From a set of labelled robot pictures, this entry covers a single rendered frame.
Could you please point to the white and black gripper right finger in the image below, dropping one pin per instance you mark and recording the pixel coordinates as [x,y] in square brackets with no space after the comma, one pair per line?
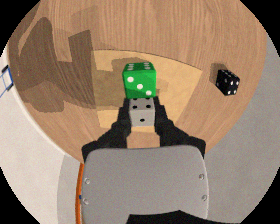
[169,133]

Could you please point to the tan flat square mat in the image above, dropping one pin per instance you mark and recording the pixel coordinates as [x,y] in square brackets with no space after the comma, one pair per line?
[175,82]

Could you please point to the green die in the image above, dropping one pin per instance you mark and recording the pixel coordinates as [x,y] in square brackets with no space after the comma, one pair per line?
[139,80]

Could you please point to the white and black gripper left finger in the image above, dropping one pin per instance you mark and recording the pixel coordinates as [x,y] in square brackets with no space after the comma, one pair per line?
[114,137]

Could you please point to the black die with white pips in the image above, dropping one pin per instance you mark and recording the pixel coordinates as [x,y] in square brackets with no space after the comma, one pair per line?
[227,82]

